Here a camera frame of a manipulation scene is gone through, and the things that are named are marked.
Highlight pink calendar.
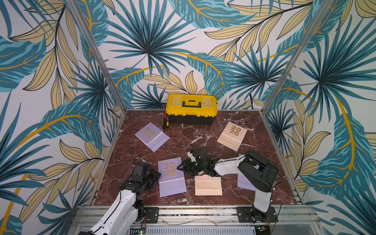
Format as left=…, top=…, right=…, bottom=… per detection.
left=194, top=175, right=223, bottom=196
left=217, top=122, right=248, bottom=152

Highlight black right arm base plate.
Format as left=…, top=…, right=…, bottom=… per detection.
left=236, top=206, right=278, bottom=224

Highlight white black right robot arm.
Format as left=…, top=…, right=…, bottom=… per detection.
left=177, top=149, right=280, bottom=213

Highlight yellow black toolbox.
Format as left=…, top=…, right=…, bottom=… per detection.
left=164, top=94, right=218, bottom=125

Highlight aluminium front rail frame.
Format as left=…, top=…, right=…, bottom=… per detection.
left=67, top=205, right=324, bottom=235

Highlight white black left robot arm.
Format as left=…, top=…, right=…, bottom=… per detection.
left=80, top=162, right=161, bottom=235

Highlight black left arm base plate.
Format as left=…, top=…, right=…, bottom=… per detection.
left=135, top=207, right=159, bottom=224

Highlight purple calendar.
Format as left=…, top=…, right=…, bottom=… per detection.
left=158, top=157, right=187, bottom=198
left=237, top=174, right=256, bottom=192
left=135, top=122, right=170, bottom=152

